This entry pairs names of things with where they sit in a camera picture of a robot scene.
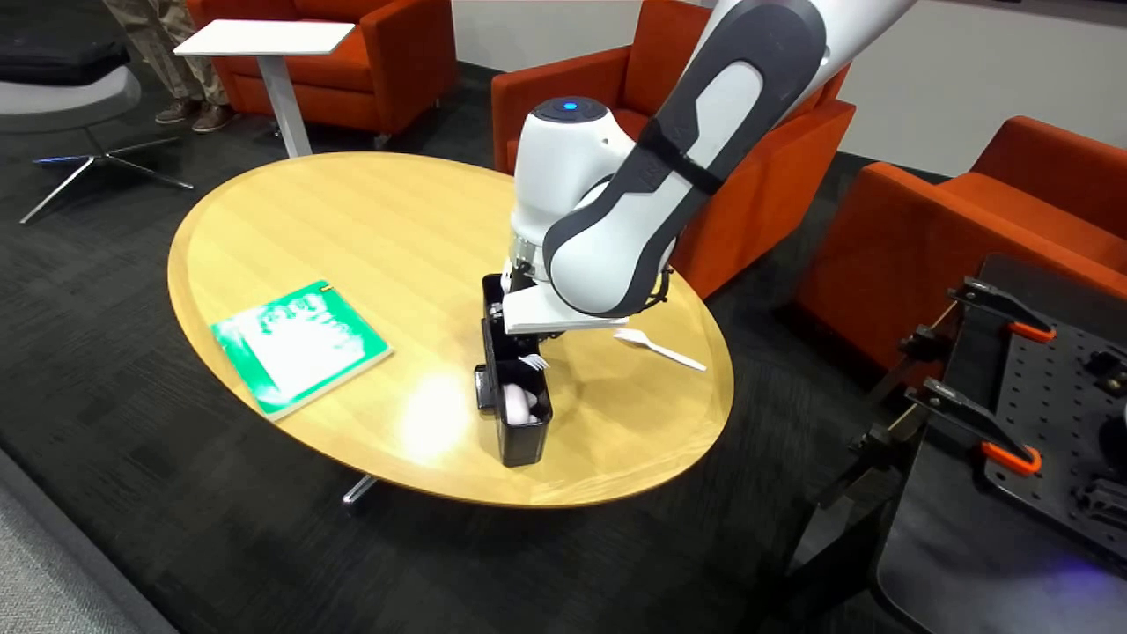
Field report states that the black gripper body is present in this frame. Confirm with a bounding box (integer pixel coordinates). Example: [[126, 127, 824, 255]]
[[504, 328, 555, 370]]

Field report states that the black plastic utensil holder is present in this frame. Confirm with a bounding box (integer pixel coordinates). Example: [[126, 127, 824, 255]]
[[472, 271, 555, 468]]

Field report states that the white plastic spoon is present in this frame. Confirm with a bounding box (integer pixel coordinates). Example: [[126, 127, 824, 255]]
[[500, 383, 554, 431]]

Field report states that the white plastic fork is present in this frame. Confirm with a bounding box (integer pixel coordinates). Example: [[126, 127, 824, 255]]
[[613, 324, 712, 378]]

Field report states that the metal table leg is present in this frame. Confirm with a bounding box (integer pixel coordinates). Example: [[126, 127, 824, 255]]
[[338, 468, 384, 512]]

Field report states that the orange armchair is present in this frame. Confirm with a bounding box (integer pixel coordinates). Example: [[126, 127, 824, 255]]
[[795, 113, 1127, 378], [489, 0, 860, 302], [187, 0, 457, 141]]

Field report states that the white side table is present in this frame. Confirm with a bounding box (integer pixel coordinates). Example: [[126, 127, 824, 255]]
[[169, 14, 358, 162]]

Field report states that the person in khaki trousers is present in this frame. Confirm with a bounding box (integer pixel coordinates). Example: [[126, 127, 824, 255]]
[[101, 0, 236, 134]]

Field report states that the grey chair with metal legs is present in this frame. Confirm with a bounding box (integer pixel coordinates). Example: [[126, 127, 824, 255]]
[[0, 22, 201, 230]]

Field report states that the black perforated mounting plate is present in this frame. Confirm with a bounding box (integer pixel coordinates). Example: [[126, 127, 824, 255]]
[[875, 250, 1127, 634]]

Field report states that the black clamp with orange handle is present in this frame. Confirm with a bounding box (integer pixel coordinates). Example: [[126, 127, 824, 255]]
[[896, 276, 1059, 356], [850, 378, 1050, 482]]

